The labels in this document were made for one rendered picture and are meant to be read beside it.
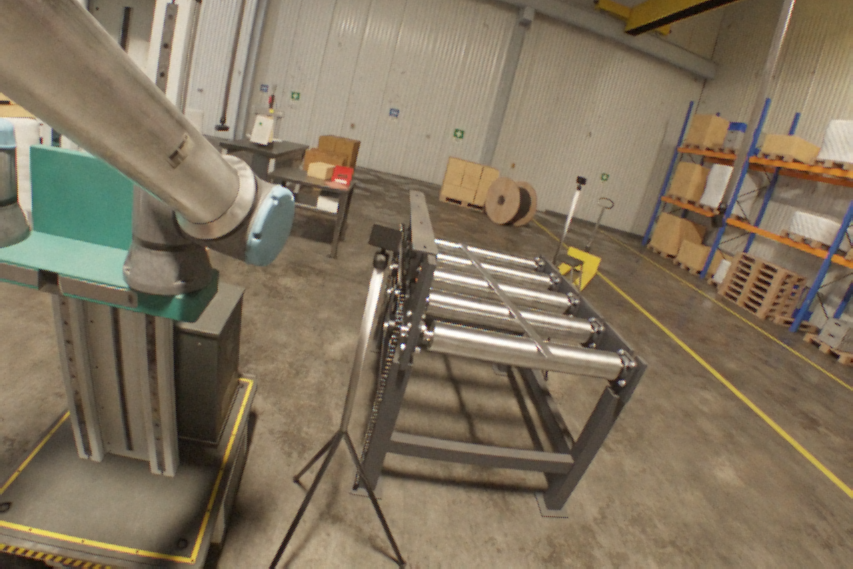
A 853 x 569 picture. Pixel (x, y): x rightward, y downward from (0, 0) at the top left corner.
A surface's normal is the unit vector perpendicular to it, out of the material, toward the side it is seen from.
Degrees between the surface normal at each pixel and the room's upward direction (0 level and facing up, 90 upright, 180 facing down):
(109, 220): 90
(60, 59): 100
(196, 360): 90
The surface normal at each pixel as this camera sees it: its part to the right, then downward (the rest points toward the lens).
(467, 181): -0.07, 0.28
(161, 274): 0.44, 0.02
